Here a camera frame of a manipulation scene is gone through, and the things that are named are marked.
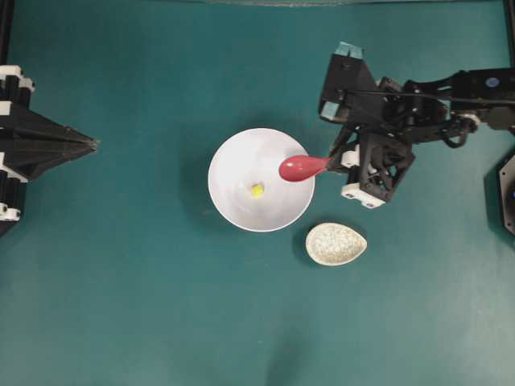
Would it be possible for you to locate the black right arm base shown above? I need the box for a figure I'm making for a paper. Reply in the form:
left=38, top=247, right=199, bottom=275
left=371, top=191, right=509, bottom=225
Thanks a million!
left=484, top=150, right=514, bottom=243

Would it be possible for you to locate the black camera cable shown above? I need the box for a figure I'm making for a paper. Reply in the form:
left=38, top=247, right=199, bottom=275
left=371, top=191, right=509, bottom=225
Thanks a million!
left=341, top=88, right=515, bottom=106

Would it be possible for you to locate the black frame rail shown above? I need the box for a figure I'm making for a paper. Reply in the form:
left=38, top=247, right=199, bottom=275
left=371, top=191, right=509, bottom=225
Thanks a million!
left=0, top=0, right=14, bottom=65
left=502, top=0, right=514, bottom=68

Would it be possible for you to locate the black left frame rail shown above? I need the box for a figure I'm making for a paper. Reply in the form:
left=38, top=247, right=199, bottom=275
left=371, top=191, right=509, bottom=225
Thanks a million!
left=0, top=0, right=14, bottom=65

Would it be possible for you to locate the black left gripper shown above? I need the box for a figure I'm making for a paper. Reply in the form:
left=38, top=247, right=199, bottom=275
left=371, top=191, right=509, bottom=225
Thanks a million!
left=1, top=65, right=98, bottom=236

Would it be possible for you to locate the black right frame rail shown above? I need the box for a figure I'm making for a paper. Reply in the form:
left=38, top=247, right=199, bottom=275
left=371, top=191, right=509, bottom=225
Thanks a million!
left=502, top=0, right=514, bottom=68

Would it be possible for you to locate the white round bowl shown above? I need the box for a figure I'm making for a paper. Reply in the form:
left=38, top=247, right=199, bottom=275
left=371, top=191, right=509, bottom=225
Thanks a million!
left=208, top=128, right=315, bottom=232

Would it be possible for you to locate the speckled ceramic spoon rest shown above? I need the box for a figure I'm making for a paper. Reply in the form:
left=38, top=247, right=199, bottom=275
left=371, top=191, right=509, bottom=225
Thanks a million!
left=305, top=223, right=368, bottom=267

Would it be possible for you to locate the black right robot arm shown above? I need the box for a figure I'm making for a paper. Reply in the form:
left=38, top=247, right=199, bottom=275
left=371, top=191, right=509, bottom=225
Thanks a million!
left=319, top=69, right=514, bottom=208

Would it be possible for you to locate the red plastic spoon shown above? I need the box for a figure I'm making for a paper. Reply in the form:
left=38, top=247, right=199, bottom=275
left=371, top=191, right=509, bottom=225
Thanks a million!
left=278, top=155, right=331, bottom=183

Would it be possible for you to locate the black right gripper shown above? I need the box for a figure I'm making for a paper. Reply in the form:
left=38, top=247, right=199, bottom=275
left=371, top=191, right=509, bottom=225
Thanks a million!
left=326, top=78, right=451, bottom=208

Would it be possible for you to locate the yellow hexagonal prism block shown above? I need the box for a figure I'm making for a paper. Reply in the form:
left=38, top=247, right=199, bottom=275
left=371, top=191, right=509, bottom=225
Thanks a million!
left=250, top=183, right=265, bottom=199

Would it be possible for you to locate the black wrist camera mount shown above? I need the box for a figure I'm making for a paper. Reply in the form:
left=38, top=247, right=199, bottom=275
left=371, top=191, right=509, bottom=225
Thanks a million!
left=318, top=42, right=385, bottom=125

